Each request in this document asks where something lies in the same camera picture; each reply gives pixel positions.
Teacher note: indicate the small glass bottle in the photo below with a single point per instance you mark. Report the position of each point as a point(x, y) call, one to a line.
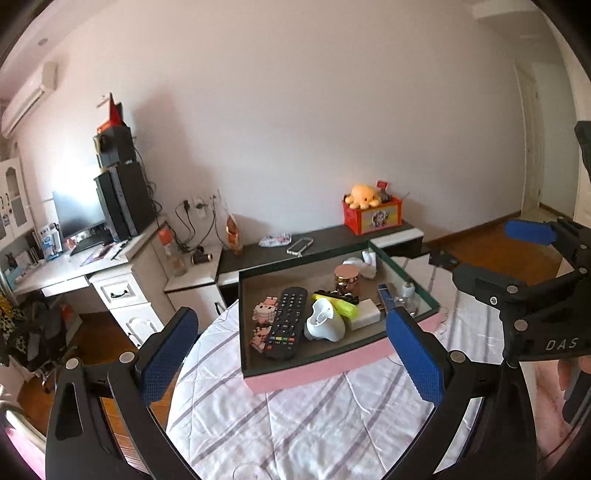
point(407, 290)

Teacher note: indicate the rose gold jar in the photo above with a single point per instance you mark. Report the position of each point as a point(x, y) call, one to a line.
point(348, 277)

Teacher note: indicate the white round device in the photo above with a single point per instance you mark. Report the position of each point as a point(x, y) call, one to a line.
point(330, 325)

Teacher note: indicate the pink bedsheet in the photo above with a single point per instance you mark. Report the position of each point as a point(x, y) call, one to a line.
point(545, 401)

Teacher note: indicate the black computer monitor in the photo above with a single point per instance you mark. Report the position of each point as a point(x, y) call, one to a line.
point(78, 214)

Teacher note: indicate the red paper bag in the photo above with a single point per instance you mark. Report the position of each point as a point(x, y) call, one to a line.
point(113, 115)

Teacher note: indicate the white hutch cabinet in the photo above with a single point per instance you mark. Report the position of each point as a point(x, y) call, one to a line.
point(14, 198)

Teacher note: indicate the red printed box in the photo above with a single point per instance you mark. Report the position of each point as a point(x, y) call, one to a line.
point(374, 219)

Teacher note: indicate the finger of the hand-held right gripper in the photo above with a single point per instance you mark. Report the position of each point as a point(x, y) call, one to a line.
point(485, 284)
point(531, 232)

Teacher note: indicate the small white figure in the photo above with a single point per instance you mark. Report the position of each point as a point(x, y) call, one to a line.
point(369, 263)

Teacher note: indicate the blue white carton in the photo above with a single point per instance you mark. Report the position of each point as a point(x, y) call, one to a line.
point(51, 240)

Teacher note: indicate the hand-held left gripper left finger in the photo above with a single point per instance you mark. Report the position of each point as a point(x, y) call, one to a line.
point(168, 355)

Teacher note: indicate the silver smartphone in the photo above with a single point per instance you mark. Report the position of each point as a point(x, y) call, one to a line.
point(300, 246)

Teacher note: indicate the black box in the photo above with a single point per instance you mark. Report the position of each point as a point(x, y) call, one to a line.
point(115, 147)

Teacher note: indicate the white bedside cabinet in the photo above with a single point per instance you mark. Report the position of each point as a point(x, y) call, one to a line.
point(194, 277)

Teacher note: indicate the white charger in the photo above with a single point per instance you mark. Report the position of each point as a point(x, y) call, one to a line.
point(367, 314)

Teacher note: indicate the white wall socket row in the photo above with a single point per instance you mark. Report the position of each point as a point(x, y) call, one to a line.
point(201, 203)

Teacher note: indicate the black hair clip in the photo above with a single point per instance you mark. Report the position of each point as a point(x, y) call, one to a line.
point(330, 294)

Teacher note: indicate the red capped bottle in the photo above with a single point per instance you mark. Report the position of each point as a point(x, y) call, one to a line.
point(173, 258)

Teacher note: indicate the yellow highlighter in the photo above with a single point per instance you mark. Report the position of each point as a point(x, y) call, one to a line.
point(344, 308)

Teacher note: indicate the black office chair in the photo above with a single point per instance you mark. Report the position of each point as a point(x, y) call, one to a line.
point(46, 332)

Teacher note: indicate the black computer tower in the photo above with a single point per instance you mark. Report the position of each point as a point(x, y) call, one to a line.
point(124, 203)

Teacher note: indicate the orange octopus plush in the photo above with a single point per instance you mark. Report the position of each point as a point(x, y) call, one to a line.
point(364, 196)

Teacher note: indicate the black keyboard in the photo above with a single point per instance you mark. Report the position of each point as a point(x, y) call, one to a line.
point(87, 247)

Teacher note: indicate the pink block figure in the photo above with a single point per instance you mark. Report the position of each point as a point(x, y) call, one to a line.
point(263, 318)

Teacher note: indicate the small black cylinder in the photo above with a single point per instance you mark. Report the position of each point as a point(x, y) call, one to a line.
point(202, 257)

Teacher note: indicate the pink storage box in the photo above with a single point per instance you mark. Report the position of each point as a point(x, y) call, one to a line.
point(323, 369)

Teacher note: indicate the person's right hand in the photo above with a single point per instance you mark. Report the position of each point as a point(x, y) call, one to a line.
point(564, 374)

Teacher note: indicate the white desk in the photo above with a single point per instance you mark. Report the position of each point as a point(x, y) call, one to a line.
point(60, 270)

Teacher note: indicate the magazine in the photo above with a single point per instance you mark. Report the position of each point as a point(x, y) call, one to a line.
point(99, 254)

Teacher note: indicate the brown figurine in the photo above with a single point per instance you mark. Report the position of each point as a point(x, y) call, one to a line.
point(234, 235)

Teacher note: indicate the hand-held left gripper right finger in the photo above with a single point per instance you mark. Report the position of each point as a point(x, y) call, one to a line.
point(415, 364)

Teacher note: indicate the floral cloth pouch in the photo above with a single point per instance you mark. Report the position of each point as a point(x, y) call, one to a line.
point(274, 240)

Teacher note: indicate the black top low cabinet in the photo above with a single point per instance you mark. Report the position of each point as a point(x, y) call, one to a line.
point(268, 258)

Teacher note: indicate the white door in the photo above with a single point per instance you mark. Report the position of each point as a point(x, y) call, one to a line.
point(533, 138)

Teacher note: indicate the black flat stand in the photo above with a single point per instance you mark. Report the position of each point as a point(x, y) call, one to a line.
point(444, 260)

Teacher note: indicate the white air conditioner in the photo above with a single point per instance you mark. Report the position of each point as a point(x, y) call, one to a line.
point(27, 97)

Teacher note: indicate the white striped quilt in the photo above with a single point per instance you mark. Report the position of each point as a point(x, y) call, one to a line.
point(286, 434)

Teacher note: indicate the black remote control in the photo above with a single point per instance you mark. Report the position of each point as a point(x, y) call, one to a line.
point(286, 323)

